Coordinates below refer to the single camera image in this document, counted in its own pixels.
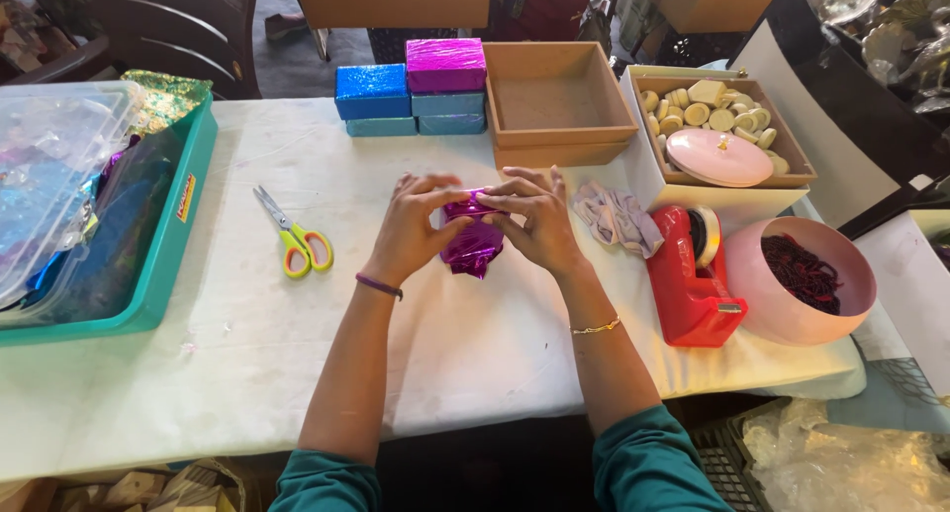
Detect bag of wooden blocks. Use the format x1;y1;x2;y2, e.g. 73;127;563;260
0;458;246;512

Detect black plastic crate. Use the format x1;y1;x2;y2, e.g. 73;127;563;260
686;399;789;512

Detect heap of dark red beads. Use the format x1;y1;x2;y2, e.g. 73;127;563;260
760;233;844;317

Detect yellow orange handled scissors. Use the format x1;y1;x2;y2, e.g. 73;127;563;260
252;185;335;279

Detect dark wooden chair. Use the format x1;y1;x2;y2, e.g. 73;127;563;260
0;0;263;102

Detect clear plastic container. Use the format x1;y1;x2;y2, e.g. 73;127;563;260
0;80;145;310

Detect person's left hand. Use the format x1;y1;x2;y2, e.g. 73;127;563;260
361;172;476;287

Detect gold bracelet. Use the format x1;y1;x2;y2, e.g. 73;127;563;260
569;316;622;336

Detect pink lid with gold knob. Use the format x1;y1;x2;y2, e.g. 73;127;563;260
665;129;775;188

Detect heap of coloured foil sheets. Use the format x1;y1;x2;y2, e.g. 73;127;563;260
0;132;176;329

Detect purple foil box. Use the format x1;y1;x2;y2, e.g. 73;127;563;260
438;188;509;280

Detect white board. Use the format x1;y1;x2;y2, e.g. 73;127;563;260
730;20;901;230

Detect magenta foil wrapped box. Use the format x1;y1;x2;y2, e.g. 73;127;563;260
405;38;488;93

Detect brown wooden tray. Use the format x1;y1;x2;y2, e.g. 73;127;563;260
631;76;819;189

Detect brown cardboard box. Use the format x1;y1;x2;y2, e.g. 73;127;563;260
637;0;788;35
291;0;492;30

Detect purple wristband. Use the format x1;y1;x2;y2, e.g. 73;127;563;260
355;272;405;301

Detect green gold foil sheet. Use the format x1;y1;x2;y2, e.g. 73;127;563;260
121;69;214;137

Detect black cabinet with silverware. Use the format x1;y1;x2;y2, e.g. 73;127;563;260
727;0;950;240

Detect open brown wooden box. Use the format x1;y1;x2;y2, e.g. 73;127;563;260
493;139;632;171
482;42;639;150

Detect clear tape roll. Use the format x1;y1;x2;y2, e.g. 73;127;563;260
687;205;722;270

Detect white cardboard box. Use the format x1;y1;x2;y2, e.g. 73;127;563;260
619;65;810;235

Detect red tape dispenser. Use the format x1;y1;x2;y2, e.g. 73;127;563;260
644;205;749;349

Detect white table cloth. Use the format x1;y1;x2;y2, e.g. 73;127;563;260
0;96;868;485

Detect pile of cream round pieces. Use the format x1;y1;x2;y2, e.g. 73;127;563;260
640;79;792;178

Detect light blue foil wrapped box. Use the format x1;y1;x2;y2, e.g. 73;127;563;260
411;91;487;118
346;116;419;138
418;113;488;136

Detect clear plastic bag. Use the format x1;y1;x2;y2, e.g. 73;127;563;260
742;398;950;512

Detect crumpled pale lilac cloth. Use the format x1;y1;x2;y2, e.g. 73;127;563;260
570;182;666;260

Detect dark blue foil wrapped box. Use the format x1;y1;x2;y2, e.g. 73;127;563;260
334;64;412;121

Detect black patterned stool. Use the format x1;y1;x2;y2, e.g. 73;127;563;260
367;27;459;65

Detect person's right hand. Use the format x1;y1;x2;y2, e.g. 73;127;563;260
475;165;589;280

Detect teal plastic tray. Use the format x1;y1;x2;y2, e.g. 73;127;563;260
0;89;218;347

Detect pink bowl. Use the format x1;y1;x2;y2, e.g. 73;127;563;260
723;216;878;347

